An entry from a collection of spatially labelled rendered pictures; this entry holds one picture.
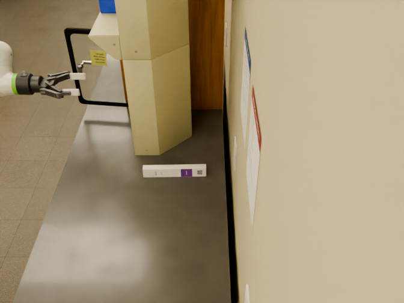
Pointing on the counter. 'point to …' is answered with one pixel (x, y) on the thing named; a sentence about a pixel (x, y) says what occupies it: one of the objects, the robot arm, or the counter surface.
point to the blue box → (107, 6)
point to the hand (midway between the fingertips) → (80, 83)
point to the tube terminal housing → (156, 71)
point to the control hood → (107, 34)
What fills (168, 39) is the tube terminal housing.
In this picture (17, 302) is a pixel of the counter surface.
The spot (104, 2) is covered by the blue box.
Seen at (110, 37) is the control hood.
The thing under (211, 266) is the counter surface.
